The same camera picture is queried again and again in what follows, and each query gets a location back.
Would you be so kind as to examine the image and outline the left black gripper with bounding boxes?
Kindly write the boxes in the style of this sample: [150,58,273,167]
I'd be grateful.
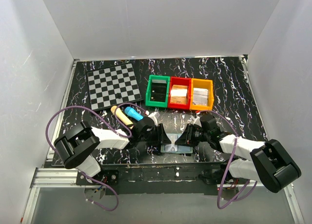
[139,124,171,146]

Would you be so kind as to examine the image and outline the black front base bar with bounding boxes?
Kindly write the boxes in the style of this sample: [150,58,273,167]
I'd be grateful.
[76,162,225,195]

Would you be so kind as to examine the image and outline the green plastic bin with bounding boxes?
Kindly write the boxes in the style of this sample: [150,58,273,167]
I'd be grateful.
[145,75,170,108]

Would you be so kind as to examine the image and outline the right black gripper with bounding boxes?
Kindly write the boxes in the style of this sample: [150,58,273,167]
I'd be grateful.
[175,123,210,147]

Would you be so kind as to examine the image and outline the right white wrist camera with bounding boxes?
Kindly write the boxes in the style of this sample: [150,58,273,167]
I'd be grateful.
[188,114,201,127]

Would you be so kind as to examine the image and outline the red plastic bin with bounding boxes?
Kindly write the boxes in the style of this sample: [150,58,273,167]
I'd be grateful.
[168,76,191,110]

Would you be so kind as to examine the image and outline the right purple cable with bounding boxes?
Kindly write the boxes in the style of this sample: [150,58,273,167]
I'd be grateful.
[195,109,258,209]

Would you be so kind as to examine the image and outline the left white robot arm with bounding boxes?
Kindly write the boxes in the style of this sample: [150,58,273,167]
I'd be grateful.
[54,117,171,185]

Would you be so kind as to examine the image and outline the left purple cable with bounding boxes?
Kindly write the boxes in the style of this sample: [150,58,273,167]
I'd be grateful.
[45,102,151,212]

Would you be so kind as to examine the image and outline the cream wooden handle tool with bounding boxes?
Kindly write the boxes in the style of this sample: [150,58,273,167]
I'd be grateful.
[111,106,134,129]

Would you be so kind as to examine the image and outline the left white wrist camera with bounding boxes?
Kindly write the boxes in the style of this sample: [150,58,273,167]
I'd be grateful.
[145,111,160,126]

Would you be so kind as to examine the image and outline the purple cable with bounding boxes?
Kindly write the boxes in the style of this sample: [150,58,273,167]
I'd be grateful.
[45,102,151,212]
[195,109,258,209]

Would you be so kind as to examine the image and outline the black grey chessboard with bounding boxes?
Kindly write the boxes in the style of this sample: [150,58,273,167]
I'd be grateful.
[87,63,143,112]

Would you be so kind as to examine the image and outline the black cards in green bin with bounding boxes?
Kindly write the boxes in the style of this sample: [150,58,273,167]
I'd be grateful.
[151,79,167,102]

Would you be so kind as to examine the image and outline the orange plastic bin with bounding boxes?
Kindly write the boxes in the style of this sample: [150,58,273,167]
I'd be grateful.
[190,78,214,111]

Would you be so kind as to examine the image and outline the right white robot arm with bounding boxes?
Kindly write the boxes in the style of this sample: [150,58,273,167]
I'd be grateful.
[175,113,302,193]

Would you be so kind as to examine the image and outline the blue plastic marker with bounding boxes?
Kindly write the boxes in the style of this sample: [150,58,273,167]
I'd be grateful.
[124,107,143,121]

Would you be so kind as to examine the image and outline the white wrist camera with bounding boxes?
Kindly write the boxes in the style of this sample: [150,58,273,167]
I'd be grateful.
[188,114,201,127]
[145,111,160,126]

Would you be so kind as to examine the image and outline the silver grey credit card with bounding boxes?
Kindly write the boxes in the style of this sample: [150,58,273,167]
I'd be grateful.
[164,144,182,153]

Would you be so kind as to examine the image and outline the grey-green card holder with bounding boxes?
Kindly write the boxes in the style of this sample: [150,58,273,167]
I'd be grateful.
[160,133,193,154]

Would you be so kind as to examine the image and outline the white cards in orange bin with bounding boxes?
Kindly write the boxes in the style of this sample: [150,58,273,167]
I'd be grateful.
[192,88,209,106]

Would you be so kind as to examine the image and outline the brown cards in red bin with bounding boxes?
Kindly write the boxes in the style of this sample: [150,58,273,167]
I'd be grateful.
[170,85,188,105]

